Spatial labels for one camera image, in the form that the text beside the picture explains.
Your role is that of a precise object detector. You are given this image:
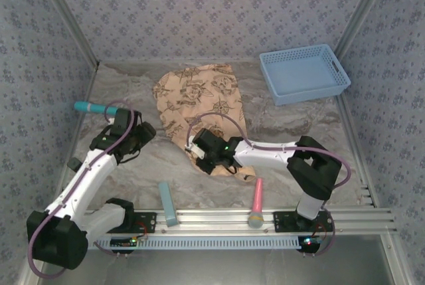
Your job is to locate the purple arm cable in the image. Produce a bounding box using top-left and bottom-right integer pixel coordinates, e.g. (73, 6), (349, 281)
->
(187, 112), (351, 258)
(27, 100), (139, 279)

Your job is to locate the aluminium front rail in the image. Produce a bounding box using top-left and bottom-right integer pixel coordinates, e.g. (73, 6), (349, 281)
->
(35, 207), (398, 237)

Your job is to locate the teal cylindrical wand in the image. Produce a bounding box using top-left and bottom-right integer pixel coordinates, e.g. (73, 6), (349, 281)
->
(73, 100), (119, 116)

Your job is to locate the pink toy microphone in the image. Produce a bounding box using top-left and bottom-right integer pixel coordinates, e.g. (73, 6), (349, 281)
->
(247, 177), (266, 230)

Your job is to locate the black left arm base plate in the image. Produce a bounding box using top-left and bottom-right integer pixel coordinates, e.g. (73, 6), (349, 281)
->
(126, 211), (157, 235)

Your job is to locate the light blue board eraser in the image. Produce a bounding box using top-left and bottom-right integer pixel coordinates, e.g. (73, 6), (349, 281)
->
(158, 181), (180, 228)

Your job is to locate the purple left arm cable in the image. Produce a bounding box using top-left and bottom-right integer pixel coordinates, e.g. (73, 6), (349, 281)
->
(27, 100), (139, 279)

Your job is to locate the peach printed t-shirt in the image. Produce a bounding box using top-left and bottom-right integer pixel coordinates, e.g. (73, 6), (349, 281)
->
(151, 63), (256, 183)

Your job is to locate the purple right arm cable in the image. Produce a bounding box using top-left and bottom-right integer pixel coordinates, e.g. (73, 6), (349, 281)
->
(187, 112), (351, 258)

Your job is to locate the light blue slotted cable duct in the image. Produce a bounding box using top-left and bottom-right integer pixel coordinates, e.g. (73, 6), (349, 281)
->
(88, 235), (305, 251)

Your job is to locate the blue plastic basket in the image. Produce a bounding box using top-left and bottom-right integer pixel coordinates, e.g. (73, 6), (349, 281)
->
(258, 43), (352, 106)

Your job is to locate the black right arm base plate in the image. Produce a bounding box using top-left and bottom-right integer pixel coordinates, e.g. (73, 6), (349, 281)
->
(272, 211), (335, 235)

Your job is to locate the grey metal front panel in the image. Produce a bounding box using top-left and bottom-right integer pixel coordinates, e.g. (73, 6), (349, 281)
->
(18, 235), (411, 285)

